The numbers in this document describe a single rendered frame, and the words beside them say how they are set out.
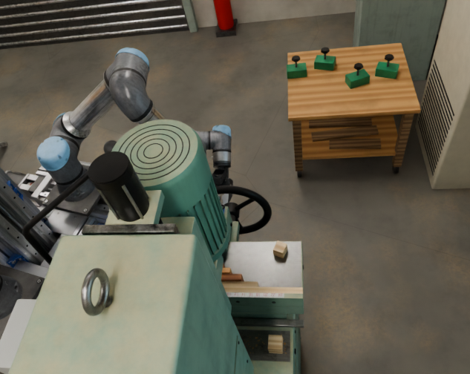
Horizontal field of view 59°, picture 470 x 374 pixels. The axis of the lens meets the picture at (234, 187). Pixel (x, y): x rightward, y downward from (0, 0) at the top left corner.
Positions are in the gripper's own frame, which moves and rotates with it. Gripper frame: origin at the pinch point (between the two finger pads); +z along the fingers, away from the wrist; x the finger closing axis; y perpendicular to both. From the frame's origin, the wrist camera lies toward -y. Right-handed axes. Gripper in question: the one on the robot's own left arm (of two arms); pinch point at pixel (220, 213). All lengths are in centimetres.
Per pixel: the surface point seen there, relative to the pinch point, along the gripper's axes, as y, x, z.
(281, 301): -42, -25, 28
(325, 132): 90, -46, -54
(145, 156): -90, -5, -4
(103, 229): -99, -2, 9
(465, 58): 28, -103, -68
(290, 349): -34, -27, 42
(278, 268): -33.1, -24.3, 19.4
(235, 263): -32.1, -11.2, 17.7
